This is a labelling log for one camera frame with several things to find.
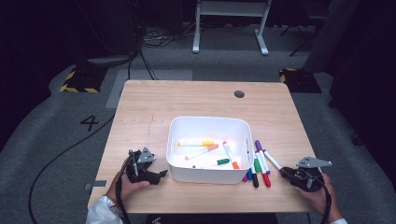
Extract red-capped white marker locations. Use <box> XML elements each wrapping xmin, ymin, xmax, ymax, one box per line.
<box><xmin>254</xmin><ymin>151</ymin><xmax>272</xmax><ymax>189</ymax></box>

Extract salmon-pink-capped white marker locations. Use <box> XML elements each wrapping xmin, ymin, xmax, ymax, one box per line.
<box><xmin>184</xmin><ymin>143</ymin><xmax>219</xmax><ymax>161</ymax></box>

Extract right hand-held gripper black cable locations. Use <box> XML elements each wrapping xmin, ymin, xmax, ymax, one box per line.
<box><xmin>311</xmin><ymin>176</ymin><xmax>332</xmax><ymax>224</ymax></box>

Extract yellow-capped white marker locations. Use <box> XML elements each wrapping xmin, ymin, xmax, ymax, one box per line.
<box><xmin>177</xmin><ymin>140</ymin><xmax>216</xmax><ymax>147</ymax></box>

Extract person's right hand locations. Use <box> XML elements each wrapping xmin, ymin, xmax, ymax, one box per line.
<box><xmin>295</xmin><ymin>172</ymin><xmax>344</xmax><ymax>224</ymax></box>

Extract orange-capped white marker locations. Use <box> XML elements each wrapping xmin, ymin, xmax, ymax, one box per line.
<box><xmin>221</xmin><ymin>141</ymin><xmax>241</xmax><ymax>170</ymax></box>

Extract long black floor cable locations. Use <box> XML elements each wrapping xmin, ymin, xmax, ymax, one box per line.
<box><xmin>28</xmin><ymin>114</ymin><xmax>116</xmax><ymax>224</ymax></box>

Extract white metal table frame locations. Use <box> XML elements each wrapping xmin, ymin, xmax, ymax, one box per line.
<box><xmin>191</xmin><ymin>0</ymin><xmax>273</xmax><ymax>57</ymax></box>

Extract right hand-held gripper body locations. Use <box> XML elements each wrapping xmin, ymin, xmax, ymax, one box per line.
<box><xmin>290</xmin><ymin>156</ymin><xmax>333</xmax><ymax>192</ymax></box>

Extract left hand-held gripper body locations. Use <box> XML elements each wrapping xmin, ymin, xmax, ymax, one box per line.
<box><xmin>125</xmin><ymin>147</ymin><xmax>158</xmax><ymax>185</ymax></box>

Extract black-capped white marker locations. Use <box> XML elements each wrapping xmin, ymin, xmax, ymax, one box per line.
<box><xmin>250</xmin><ymin>164</ymin><xmax>260</xmax><ymax>189</ymax></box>

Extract purple-capped white marker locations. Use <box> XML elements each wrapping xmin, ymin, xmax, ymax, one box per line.
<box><xmin>254</xmin><ymin>139</ymin><xmax>272</xmax><ymax>175</ymax></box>

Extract left hand-held gripper black cable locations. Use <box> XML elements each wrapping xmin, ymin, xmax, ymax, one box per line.
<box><xmin>115</xmin><ymin>155</ymin><xmax>134</xmax><ymax>224</ymax></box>

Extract yellow-black striped floor block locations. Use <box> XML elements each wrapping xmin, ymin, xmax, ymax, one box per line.
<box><xmin>278</xmin><ymin>68</ymin><xmax>322</xmax><ymax>94</ymax></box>
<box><xmin>59</xmin><ymin>68</ymin><xmax>101</xmax><ymax>93</ymax></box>

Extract black tripod legs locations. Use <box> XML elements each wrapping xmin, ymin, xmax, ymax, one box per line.
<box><xmin>279</xmin><ymin>15</ymin><xmax>328</xmax><ymax>58</ymax></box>

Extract person's left hand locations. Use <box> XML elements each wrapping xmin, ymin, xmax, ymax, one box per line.
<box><xmin>106</xmin><ymin>172</ymin><xmax>151</xmax><ymax>203</ymax></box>

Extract hand-held gripper black cable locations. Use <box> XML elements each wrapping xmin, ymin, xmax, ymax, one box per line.
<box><xmin>311</xmin><ymin>176</ymin><xmax>332</xmax><ymax>224</ymax></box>
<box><xmin>115</xmin><ymin>155</ymin><xmax>134</xmax><ymax>224</ymax></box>

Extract gray tape strip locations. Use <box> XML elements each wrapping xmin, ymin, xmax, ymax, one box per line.
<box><xmin>84</xmin><ymin>179</ymin><xmax>107</xmax><ymax>190</ymax></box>

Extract tangle of black cables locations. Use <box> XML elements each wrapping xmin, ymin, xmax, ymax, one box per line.
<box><xmin>141</xmin><ymin>22</ymin><xmax>200</xmax><ymax>49</ymax></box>

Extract gray curtain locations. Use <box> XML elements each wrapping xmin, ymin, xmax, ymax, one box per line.
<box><xmin>303</xmin><ymin>0</ymin><xmax>362</xmax><ymax>73</ymax></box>

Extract white plastic storage bin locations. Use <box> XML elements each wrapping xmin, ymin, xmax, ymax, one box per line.
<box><xmin>165</xmin><ymin>116</ymin><xmax>255</xmax><ymax>185</ymax></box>

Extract brick-red-capped white marker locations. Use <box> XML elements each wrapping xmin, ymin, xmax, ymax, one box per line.
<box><xmin>262</xmin><ymin>148</ymin><xmax>284</xmax><ymax>172</ymax></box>

